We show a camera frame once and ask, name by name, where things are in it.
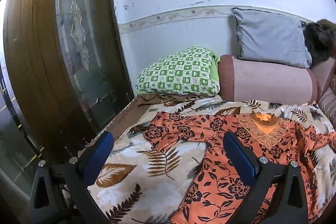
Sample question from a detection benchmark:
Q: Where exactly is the grey-blue pillow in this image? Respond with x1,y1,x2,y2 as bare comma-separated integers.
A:
231,7,313,69

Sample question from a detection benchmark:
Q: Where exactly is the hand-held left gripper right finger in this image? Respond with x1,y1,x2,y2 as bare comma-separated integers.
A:
223,132,309,224

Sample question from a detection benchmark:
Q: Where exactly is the green checked pillow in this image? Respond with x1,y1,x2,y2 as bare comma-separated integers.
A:
135,47,221,96

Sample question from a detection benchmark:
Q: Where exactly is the leaf print blanket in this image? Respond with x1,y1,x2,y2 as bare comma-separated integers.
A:
87,95,336,224

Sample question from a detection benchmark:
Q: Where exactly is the striped cushion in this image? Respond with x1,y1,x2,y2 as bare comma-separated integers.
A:
318,81,336,126

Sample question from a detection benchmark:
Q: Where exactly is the pink cushion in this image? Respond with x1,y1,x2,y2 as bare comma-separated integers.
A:
311,58,336,104

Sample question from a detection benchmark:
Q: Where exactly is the pink bolster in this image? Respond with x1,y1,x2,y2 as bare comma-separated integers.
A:
217,55,319,103

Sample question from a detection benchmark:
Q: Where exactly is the dark fluffy cloth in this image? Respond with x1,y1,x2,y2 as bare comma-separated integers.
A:
303,19,336,67

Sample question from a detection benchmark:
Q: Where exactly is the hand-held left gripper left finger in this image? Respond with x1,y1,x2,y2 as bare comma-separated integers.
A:
30,131,114,224

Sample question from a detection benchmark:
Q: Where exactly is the brown bed sheet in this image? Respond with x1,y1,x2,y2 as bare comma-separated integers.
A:
108,94,202,142

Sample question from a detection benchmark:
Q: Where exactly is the orange floral blouse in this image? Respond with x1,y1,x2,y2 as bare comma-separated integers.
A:
143,111,336,224

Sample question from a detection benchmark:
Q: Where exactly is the wooden wardrobe with glass panel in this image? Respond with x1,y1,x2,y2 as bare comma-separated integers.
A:
3,0,135,161

